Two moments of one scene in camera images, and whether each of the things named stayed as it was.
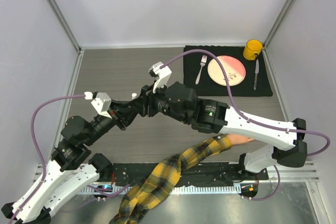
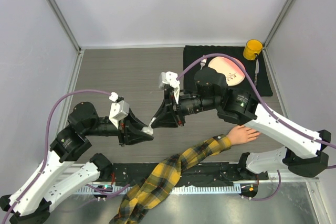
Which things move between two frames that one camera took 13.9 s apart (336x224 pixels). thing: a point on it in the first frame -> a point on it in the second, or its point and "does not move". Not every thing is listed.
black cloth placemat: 206,87 does not move
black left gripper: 127,114 -> 127,131
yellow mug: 252,47 does not move
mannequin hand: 238,139 does not move
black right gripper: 144,104 -> 165,116
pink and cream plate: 233,67 does not move
